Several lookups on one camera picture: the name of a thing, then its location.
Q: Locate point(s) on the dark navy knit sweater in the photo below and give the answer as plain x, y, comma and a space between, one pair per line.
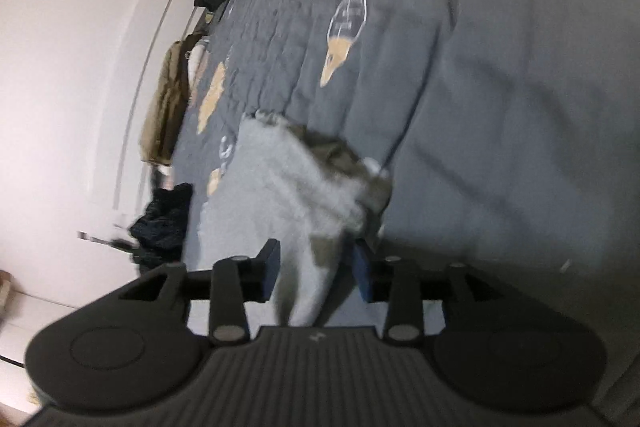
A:
162, 217

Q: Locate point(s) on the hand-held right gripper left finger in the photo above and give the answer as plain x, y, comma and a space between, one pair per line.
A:
270, 272

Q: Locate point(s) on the black white pole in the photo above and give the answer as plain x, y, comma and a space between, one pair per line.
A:
120, 243

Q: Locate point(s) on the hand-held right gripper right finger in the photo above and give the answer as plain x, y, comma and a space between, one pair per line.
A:
362, 272

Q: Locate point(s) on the khaki folded clothes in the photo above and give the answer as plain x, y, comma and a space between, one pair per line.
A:
167, 102

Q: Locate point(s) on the light grey garment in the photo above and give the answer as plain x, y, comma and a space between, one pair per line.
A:
280, 177

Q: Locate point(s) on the printed grey bedspread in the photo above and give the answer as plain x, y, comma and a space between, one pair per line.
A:
475, 82

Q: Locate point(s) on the small white cloth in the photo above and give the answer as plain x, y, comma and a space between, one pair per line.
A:
161, 177

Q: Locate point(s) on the white headboard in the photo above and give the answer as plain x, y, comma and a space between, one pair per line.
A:
145, 57

